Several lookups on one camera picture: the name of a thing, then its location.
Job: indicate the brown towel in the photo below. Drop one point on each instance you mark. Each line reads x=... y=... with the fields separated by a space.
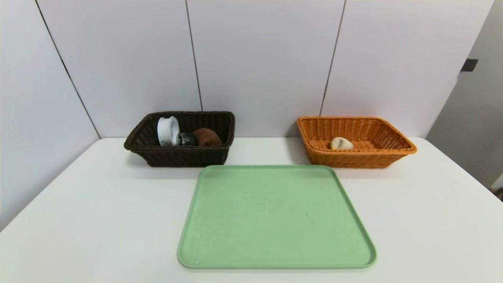
x=208 y=137

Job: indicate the glass cup with black base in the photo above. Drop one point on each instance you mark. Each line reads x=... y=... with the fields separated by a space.
x=186 y=139

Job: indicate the white plastic spool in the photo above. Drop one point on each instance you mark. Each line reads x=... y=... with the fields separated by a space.
x=167 y=131

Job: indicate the yellow-topped egg tart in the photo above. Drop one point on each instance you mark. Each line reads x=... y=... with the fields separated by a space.
x=341 y=144

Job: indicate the dark brown wicker basket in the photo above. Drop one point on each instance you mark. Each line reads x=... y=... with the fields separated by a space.
x=177 y=155

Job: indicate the orange wicker basket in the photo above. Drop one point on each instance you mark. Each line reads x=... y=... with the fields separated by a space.
x=353 y=159

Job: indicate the light green plastic tray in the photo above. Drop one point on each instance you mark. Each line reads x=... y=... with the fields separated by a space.
x=275 y=220

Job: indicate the dark wall plate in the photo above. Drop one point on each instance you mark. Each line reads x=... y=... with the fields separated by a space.
x=469 y=65

